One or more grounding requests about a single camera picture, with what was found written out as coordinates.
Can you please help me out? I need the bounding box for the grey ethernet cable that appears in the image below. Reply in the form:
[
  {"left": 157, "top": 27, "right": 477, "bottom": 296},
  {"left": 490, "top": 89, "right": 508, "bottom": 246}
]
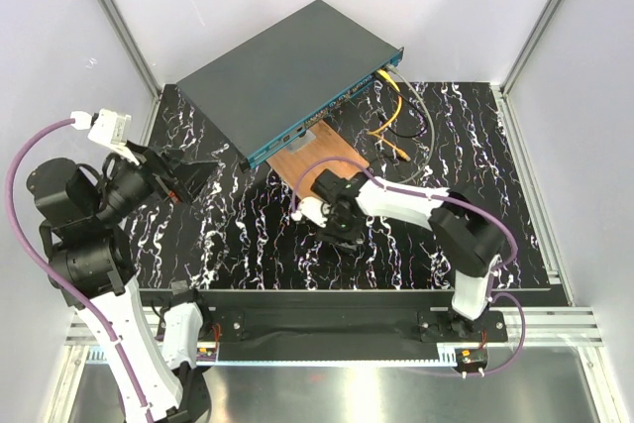
[{"left": 384, "top": 63, "right": 437, "bottom": 184}]

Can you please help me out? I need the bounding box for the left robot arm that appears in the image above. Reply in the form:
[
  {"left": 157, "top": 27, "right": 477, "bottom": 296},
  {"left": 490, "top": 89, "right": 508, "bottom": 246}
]
[{"left": 26, "top": 147, "right": 218, "bottom": 422}]

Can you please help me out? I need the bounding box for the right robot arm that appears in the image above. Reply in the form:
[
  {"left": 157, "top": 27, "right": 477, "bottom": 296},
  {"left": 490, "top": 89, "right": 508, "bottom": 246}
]
[{"left": 293, "top": 169, "right": 505, "bottom": 341}]

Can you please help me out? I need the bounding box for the black marble pattern mat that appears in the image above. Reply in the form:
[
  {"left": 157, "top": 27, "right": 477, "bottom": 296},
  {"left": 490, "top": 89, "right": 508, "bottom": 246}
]
[{"left": 127, "top": 82, "right": 549, "bottom": 290}]

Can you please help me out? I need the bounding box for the wooden board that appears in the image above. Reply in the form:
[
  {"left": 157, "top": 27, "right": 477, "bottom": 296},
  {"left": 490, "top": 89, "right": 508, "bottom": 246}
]
[{"left": 266, "top": 121, "right": 369, "bottom": 199}]

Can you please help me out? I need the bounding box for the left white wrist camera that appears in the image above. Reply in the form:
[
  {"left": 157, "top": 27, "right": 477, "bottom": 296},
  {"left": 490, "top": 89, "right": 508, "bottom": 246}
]
[{"left": 70, "top": 109, "right": 139, "bottom": 164}]

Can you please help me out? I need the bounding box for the grey metal bracket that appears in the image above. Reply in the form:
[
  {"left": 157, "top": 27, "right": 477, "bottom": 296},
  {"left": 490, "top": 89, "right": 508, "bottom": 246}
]
[{"left": 285, "top": 130, "right": 315, "bottom": 154}]

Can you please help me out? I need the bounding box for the yellow ethernet cable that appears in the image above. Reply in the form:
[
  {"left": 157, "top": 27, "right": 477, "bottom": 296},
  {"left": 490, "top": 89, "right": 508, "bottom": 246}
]
[{"left": 367, "top": 68, "right": 410, "bottom": 162}]

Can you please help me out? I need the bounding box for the black cable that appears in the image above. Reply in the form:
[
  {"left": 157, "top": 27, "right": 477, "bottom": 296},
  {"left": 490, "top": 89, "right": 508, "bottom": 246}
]
[{"left": 374, "top": 95, "right": 430, "bottom": 140}]

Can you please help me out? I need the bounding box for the teal network switch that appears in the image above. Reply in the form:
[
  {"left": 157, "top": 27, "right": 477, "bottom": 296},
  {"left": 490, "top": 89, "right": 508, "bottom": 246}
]
[{"left": 176, "top": 0, "right": 403, "bottom": 170}]

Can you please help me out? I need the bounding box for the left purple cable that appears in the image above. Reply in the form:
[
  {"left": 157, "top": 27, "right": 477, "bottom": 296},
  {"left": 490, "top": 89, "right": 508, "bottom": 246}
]
[{"left": 9, "top": 117, "right": 150, "bottom": 414}]

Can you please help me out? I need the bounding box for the purple cable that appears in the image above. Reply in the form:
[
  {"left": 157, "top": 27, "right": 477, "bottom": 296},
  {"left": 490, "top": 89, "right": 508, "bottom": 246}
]
[
  {"left": 9, "top": 117, "right": 150, "bottom": 414},
  {"left": 291, "top": 158, "right": 526, "bottom": 377}
]

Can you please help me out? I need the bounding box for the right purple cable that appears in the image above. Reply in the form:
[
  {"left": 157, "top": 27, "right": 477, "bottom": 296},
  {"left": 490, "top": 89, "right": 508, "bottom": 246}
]
[{"left": 291, "top": 158, "right": 526, "bottom": 377}]

